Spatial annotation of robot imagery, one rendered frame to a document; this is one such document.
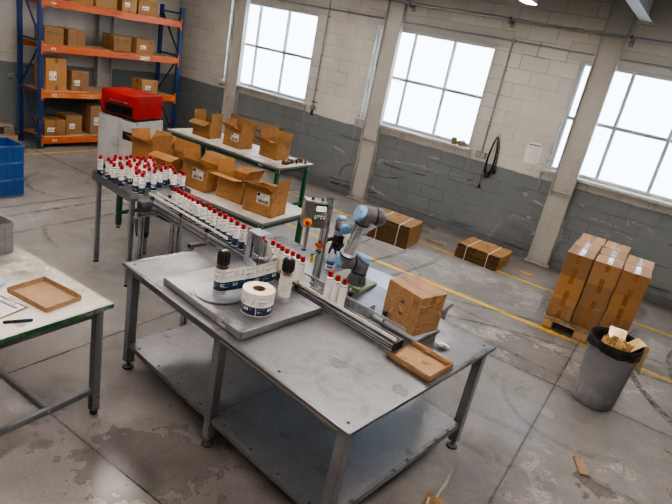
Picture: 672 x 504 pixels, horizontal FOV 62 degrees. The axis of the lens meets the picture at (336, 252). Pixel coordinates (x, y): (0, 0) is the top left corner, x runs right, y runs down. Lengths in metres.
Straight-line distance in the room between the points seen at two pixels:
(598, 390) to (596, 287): 1.49
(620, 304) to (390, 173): 4.56
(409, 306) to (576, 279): 3.17
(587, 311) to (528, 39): 4.06
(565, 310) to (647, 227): 2.40
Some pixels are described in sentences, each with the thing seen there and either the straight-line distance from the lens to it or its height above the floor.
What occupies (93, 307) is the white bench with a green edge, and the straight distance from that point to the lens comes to 3.56.
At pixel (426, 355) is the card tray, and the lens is 3.50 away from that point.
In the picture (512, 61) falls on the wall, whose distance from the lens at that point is 8.80.
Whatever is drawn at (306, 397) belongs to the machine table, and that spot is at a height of 0.83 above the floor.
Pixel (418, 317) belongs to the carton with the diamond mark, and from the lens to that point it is 3.58.
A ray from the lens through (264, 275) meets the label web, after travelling 3.72.
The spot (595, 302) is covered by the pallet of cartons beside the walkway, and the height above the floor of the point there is 0.46.
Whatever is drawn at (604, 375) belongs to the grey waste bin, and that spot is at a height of 0.35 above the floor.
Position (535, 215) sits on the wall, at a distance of 8.77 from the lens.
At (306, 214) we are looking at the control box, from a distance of 3.78.
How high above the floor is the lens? 2.50
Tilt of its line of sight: 20 degrees down
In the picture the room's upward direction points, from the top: 12 degrees clockwise
